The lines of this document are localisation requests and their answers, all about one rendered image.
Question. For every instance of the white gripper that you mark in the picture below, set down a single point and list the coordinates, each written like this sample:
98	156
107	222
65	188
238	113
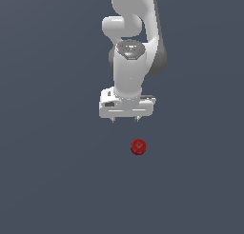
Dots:
126	107

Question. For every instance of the small red apple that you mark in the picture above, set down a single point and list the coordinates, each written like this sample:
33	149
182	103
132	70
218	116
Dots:
138	146

